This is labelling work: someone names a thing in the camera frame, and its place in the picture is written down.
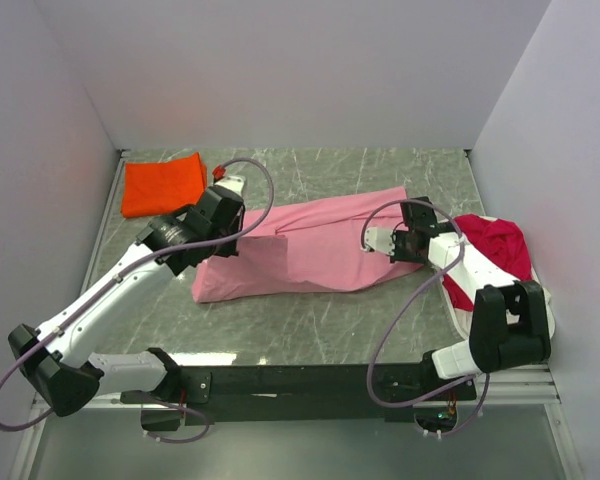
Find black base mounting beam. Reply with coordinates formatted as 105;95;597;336
141;361;477;431

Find crimson red t-shirt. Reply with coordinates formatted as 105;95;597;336
439;213;536;313

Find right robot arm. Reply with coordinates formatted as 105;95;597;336
390;197;552;380

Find white laundry basket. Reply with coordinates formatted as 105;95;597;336
442;214;538;339

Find white t-shirt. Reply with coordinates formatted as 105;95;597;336
451;288;556;339

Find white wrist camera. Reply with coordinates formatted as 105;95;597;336
362;227;395;257
212;165;247;197

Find pink t-shirt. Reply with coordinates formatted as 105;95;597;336
192;187;419;304

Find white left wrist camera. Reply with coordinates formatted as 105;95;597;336
212;165;247;197

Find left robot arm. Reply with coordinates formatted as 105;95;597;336
8;176;246;417

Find folded orange t-shirt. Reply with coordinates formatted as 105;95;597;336
120;152;207;219

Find aluminium frame rails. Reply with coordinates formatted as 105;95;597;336
31;147;131;411

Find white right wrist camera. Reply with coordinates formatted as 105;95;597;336
362;227;395;257

